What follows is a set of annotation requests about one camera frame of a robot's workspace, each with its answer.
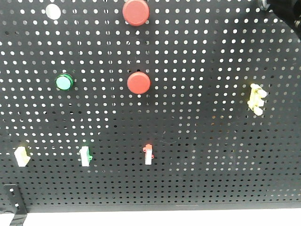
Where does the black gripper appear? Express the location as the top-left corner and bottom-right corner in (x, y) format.
(268, 0), (301, 39)

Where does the upper red mushroom button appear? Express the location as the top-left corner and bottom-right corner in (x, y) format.
(122, 0), (150, 26)

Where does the red mushroom button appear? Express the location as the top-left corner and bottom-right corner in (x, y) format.
(122, 0), (150, 26)
(127, 72), (151, 94)

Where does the lower red mushroom button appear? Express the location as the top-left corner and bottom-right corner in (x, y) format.
(127, 72), (151, 94)

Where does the white height-adjustable desk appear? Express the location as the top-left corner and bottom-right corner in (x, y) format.
(24, 209), (301, 226)

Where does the black perforated pegboard panel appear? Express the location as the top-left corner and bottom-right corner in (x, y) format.
(0, 0), (301, 213)

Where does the green round push button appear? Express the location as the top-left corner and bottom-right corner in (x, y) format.
(55, 73), (74, 91)

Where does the white round button top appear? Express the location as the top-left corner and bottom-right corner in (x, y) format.
(45, 4), (62, 20)

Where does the yellow lever switch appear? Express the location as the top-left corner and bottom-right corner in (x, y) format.
(247, 83), (268, 116)

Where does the white toggle switch red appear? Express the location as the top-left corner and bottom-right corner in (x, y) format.
(143, 144), (154, 165)

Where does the white toggle switch green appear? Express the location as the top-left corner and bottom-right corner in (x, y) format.
(79, 146), (93, 167)

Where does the white toggle switch yellow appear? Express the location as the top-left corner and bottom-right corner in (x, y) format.
(14, 146), (31, 167)

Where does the left black clamp bracket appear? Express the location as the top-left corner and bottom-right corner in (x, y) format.
(4, 184), (28, 226)

